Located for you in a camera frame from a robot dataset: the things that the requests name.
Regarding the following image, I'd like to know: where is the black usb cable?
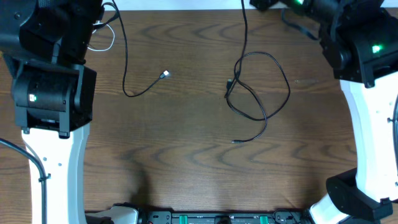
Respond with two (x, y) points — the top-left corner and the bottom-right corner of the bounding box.
(224, 0), (292, 144)

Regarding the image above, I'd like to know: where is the white usb cable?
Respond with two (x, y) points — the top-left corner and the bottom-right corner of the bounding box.
(86, 21), (116, 53)

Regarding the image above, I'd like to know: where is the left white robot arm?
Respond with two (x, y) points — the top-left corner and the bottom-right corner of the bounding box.
(1, 0), (103, 223)

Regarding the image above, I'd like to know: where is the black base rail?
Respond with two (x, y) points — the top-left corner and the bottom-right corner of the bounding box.
(85, 202), (313, 224)

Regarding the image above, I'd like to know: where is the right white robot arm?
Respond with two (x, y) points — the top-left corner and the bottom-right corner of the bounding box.
(286, 0), (397, 223)

